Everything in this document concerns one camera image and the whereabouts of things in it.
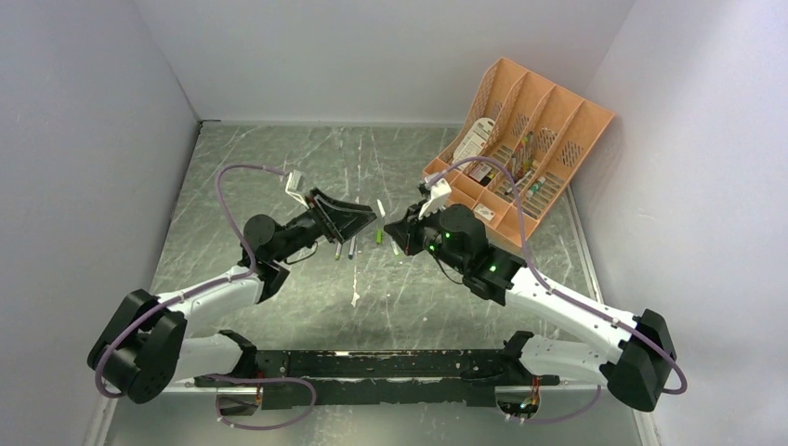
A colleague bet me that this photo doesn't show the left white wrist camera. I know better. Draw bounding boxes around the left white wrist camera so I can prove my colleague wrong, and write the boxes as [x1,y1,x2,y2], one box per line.
[285,170,308,207]

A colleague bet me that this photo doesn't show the white marker blue end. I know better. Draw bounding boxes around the white marker blue end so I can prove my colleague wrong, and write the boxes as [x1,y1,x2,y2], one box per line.
[348,237,357,259]

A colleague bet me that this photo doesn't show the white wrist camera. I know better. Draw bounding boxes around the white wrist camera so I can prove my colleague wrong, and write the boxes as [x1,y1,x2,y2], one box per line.
[418,178,452,219]
[285,170,308,207]

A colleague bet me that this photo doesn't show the pens in organizer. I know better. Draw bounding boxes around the pens in organizer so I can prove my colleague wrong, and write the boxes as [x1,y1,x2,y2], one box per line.
[484,130,537,202]

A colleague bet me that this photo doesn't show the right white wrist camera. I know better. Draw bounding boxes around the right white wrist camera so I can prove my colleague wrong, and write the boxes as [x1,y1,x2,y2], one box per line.
[418,178,452,219]

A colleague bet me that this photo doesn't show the white marker multicolour label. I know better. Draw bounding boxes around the white marker multicolour label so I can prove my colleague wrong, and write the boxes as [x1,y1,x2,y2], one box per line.
[376,199,400,256]

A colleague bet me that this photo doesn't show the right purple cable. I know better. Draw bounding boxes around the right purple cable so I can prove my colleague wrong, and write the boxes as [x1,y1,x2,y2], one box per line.
[425,156,690,426]

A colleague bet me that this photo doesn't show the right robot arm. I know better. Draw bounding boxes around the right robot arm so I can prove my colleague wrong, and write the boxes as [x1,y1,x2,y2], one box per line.
[384,204,677,413]

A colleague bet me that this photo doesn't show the orange desk file organizer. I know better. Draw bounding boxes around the orange desk file organizer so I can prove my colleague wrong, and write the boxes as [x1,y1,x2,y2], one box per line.
[423,58,615,248]

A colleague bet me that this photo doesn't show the white card package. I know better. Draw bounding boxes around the white card package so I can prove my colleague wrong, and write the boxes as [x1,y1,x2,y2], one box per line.
[452,117,495,163]

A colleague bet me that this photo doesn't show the small white eraser box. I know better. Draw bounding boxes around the small white eraser box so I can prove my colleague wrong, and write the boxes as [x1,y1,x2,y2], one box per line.
[474,204,495,221]

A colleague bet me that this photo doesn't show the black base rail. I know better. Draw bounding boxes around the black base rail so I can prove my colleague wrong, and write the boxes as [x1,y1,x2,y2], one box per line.
[195,348,559,410]

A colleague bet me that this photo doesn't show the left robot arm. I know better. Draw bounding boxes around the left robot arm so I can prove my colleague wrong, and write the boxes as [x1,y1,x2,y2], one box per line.
[86,189,376,403]

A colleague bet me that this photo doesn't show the aluminium frame rail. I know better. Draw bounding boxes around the aluminium frame rail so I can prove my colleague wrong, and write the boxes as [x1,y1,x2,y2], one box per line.
[124,378,200,397]

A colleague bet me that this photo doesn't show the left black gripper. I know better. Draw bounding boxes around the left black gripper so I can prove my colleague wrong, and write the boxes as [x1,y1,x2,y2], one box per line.
[272,188,376,263]

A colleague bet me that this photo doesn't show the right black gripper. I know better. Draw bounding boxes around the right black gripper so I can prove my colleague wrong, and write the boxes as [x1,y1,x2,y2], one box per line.
[387,200,468,275]

